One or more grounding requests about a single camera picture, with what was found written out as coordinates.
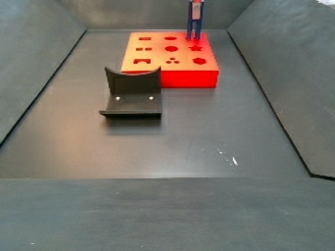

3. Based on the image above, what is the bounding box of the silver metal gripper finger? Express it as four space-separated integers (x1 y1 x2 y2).
191 1 203 20

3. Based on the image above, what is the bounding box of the blue square-circle peg object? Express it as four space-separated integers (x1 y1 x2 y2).
186 0 206 40

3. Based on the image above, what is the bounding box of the red shape-sorting insertion board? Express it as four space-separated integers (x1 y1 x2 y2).
121 31 221 88

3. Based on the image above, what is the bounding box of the black curved holder stand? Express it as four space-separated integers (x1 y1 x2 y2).
101 68 163 118

